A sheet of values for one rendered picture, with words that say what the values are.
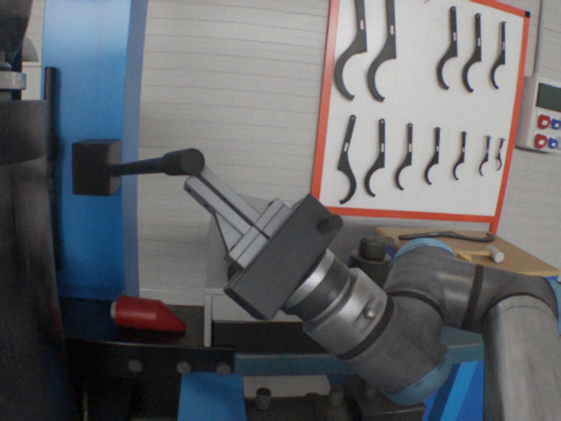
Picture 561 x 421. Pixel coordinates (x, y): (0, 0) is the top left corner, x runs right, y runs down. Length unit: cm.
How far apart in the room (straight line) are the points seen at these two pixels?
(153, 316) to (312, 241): 38
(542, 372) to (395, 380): 16
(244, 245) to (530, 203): 311
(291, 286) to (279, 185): 208
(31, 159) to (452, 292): 50
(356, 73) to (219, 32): 85
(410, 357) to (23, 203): 43
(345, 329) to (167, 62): 215
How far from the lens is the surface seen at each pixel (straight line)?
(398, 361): 43
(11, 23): 46
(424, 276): 51
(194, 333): 73
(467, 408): 210
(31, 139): 44
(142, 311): 71
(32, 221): 45
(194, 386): 69
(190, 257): 258
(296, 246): 40
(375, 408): 71
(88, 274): 91
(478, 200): 301
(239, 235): 40
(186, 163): 39
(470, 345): 87
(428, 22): 273
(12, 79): 45
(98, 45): 83
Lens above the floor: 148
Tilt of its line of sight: 15 degrees down
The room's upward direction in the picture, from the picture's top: 5 degrees clockwise
